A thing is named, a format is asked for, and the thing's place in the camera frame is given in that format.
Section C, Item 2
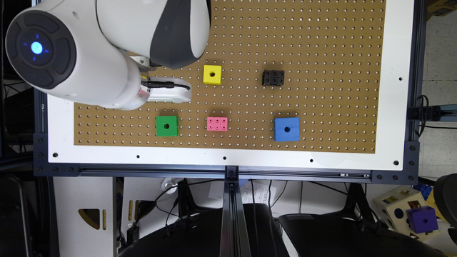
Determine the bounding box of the blue block with hole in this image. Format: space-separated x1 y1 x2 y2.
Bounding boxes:
274 117 300 142

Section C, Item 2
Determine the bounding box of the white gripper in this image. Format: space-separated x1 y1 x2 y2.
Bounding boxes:
141 77 192 103

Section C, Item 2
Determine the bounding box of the yellow block with hole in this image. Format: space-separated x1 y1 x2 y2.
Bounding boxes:
203 65 222 85

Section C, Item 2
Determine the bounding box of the pink studded brick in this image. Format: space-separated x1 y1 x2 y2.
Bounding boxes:
206 116 229 131

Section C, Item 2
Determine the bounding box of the black aluminium table frame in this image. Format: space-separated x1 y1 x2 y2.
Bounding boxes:
32 0 457 257

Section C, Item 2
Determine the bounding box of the black studded brick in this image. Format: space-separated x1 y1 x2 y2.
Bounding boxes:
262 70 285 86

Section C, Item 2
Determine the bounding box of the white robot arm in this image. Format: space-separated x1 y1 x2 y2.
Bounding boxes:
5 0 211 110

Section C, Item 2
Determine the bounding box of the brown pegboard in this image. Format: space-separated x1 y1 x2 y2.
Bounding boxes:
74 0 386 153

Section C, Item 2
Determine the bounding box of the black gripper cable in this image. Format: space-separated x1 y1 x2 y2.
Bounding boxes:
141 80 191 91

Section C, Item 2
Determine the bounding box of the black office chair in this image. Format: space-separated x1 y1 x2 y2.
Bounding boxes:
120 203 288 257

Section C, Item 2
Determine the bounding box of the green block with hole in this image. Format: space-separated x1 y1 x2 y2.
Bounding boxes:
156 116 179 137

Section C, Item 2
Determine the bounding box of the purple block with hole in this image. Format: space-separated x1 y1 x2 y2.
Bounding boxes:
406 206 438 233

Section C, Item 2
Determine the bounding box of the white wooden panel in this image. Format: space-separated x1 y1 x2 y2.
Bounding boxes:
54 177 116 257

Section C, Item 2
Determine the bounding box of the beige shape sorter box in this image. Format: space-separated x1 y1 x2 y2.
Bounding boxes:
373 186 440 241

